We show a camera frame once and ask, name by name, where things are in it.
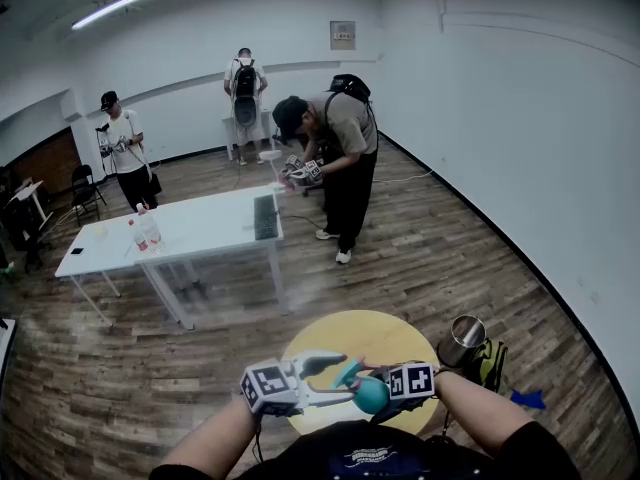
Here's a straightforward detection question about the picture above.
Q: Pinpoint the teal bottle cap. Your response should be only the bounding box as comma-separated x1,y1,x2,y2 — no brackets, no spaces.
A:
330,357,384,394

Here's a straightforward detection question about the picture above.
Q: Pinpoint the large white table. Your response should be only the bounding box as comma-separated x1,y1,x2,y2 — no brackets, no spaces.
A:
134,185,291,331

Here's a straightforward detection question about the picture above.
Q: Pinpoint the small white table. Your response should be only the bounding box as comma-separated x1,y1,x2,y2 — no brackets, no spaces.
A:
54,212,151,327

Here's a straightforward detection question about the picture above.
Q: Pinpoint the small white folding desk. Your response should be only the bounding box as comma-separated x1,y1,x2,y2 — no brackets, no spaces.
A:
7,177,54,230

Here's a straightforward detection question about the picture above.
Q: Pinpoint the black folding chair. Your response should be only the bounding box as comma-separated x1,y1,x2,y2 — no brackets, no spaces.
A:
70,164,108,227

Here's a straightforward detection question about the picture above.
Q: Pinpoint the ceiling light strip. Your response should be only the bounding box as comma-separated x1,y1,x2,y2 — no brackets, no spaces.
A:
71,0,157,31

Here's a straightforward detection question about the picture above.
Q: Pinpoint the green black backpack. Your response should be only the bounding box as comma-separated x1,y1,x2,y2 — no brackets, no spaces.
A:
464,337,510,394

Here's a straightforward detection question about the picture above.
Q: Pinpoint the white bordered panel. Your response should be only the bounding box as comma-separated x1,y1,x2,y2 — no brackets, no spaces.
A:
0,317,17,384

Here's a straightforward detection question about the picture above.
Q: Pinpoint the narrow white desk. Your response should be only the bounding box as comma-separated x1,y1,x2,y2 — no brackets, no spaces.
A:
221,109,276,162

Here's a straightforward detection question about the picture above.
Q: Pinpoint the long white cable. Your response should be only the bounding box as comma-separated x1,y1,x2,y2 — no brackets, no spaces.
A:
372,169,434,185

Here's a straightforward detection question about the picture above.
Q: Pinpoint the grey electrical panel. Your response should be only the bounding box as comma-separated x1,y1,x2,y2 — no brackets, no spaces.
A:
329,20,357,51

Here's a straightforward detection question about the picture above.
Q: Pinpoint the person's black shirt torso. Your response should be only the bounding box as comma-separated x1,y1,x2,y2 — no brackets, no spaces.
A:
149,420,584,480

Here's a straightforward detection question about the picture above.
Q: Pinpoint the white desk lamp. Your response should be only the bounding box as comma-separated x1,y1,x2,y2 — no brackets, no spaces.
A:
258,150,287,197

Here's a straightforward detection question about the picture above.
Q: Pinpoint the round yellow table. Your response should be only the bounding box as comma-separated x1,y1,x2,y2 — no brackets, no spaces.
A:
280,309,441,437

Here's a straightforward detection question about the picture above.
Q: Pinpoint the black keyboard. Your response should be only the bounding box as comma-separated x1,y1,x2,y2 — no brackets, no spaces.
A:
253,194,279,241

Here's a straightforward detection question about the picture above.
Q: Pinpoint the person's right forearm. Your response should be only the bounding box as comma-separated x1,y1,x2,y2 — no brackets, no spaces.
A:
433,370,536,457

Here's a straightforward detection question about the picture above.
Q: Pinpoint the large clear drink bottle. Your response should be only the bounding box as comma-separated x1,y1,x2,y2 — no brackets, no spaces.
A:
135,202,164,252

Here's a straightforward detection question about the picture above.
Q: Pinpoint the steel trash bin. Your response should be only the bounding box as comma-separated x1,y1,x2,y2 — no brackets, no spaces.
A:
436,314,487,369

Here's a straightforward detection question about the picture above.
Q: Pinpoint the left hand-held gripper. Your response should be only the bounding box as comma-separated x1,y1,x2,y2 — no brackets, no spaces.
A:
240,350,354,417

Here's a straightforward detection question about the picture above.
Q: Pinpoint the person's left forearm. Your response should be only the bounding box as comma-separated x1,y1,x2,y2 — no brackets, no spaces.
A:
164,395,259,480

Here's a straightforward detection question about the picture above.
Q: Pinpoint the long black cable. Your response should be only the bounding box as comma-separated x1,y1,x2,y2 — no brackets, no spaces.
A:
277,212,326,230

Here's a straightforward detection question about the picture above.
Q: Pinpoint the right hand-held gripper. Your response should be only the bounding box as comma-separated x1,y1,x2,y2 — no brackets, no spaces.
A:
368,362,437,425

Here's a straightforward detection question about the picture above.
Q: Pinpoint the blue crumpled cloth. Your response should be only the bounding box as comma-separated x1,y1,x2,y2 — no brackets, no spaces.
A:
509,388,547,412

